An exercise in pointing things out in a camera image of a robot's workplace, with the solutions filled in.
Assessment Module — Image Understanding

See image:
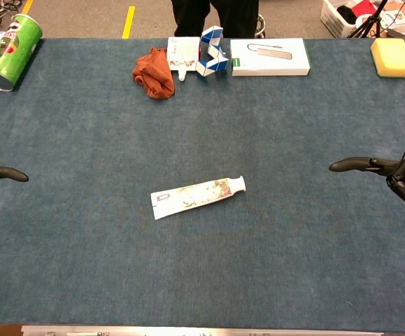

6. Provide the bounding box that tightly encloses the metal stool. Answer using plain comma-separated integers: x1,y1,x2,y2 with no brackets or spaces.
253,13,267,39

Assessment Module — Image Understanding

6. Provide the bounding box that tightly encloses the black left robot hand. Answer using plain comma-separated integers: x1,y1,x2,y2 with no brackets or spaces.
0,165,30,190

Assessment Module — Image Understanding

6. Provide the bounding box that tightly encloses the yellow sponge green base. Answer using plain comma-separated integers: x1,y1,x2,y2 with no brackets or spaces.
369,37,405,79

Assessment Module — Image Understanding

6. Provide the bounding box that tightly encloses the white flat printed package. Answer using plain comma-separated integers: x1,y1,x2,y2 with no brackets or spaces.
166,36,201,83

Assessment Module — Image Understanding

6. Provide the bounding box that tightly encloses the green Pringles chips can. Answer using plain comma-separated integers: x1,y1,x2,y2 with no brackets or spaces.
0,13,43,93

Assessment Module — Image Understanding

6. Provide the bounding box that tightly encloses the person in black trousers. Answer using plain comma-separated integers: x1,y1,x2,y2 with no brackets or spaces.
170,0,261,39

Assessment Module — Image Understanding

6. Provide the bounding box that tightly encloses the blue felt table mat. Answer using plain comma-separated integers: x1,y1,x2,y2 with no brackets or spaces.
0,36,405,333

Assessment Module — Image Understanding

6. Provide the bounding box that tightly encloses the black tripod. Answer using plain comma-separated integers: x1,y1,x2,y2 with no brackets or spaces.
347,0,389,39

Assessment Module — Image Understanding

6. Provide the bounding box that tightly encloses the white plastic basket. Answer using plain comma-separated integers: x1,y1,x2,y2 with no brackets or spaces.
319,0,380,39

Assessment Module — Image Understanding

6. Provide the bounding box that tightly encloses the aluminium table edge rail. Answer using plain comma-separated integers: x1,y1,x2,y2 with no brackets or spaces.
20,324,385,336

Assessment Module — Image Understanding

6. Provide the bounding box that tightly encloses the white product box green edge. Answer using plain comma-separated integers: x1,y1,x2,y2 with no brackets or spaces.
229,37,312,78

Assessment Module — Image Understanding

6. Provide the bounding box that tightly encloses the blue white snake puzzle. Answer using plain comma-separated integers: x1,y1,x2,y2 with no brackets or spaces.
195,24,230,78

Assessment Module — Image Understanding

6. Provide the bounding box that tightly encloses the white toothpaste tube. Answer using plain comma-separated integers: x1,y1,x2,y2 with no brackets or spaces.
150,175,248,221

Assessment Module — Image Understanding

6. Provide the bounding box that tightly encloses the orange crumpled cloth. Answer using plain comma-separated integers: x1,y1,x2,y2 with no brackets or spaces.
132,47,176,100

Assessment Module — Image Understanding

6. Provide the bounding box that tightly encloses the white printed box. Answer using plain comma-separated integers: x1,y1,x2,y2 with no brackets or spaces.
378,9,405,32

